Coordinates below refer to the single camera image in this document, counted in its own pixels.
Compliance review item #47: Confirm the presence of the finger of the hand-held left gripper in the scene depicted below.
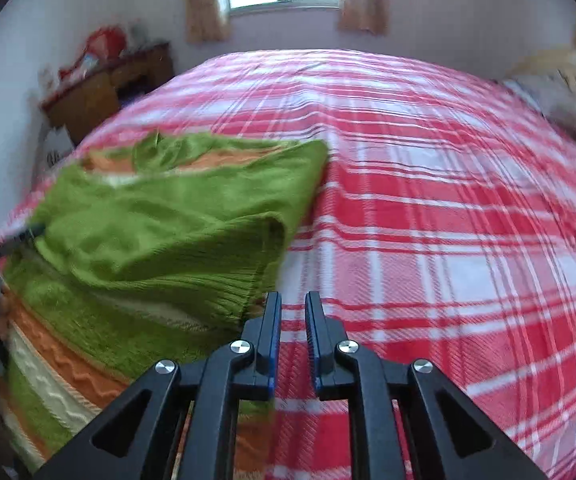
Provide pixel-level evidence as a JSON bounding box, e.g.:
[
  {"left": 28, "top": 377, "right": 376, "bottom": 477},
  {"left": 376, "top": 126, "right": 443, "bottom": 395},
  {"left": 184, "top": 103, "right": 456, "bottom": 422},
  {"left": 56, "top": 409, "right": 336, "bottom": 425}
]
[{"left": 0, "top": 223, "right": 49, "bottom": 257}]

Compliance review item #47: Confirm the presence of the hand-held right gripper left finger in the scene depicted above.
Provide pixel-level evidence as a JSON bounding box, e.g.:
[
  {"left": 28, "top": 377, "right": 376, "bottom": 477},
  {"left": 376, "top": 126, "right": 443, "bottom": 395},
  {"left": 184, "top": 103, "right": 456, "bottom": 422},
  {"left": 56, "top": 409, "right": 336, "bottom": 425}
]
[{"left": 33, "top": 291, "right": 283, "bottom": 480}]

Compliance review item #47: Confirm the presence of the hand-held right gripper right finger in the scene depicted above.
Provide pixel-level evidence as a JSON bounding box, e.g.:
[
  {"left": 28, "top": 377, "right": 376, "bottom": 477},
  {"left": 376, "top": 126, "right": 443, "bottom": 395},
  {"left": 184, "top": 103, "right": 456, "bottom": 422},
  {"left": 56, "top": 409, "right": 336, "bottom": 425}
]
[{"left": 305, "top": 291, "right": 551, "bottom": 480}]

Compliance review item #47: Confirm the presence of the green knitted sweater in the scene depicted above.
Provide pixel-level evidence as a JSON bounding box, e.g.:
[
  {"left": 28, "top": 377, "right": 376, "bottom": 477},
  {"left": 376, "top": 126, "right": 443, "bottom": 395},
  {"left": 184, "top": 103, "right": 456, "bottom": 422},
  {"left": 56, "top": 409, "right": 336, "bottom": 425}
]
[{"left": 0, "top": 130, "right": 331, "bottom": 476}]

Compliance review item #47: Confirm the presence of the white printed paper bag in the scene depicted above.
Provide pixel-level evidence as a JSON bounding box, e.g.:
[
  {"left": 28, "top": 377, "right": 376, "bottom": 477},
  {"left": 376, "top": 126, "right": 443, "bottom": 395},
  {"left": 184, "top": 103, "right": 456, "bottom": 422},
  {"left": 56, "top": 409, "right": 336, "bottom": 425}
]
[{"left": 38, "top": 127, "right": 76, "bottom": 176}]

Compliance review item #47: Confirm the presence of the brown wooden desk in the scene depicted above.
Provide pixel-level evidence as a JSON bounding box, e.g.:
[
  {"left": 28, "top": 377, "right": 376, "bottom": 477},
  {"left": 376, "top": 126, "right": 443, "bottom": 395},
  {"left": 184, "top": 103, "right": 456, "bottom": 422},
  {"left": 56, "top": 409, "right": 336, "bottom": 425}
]
[{"left": 42, "top": 42, "right": 175, "bottom": 146}]

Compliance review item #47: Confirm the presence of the red plaid bed sheet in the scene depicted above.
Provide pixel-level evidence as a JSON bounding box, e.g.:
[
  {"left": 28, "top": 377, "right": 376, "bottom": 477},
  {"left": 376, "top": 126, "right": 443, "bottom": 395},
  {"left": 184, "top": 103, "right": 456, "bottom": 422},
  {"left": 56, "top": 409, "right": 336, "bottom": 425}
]
[{"left": 0, "top": 49, "right": 576, "bottom": 480}]

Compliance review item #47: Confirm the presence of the red gift box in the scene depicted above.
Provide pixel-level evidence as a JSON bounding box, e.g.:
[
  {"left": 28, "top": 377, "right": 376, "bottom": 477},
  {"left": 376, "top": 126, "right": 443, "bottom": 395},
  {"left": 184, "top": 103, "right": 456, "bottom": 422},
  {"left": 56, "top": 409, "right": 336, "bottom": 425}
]
[{"left": 84, "top": 27, "right": 129, "bottom": 61}]

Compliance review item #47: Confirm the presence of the grey pillow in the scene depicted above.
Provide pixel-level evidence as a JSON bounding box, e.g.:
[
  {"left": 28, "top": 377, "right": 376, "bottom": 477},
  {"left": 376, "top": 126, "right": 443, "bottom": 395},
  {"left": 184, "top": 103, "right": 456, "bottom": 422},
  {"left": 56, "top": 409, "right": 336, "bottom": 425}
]
[{"left": 500, "top": 72, "right": 576, "bottom": 156}]

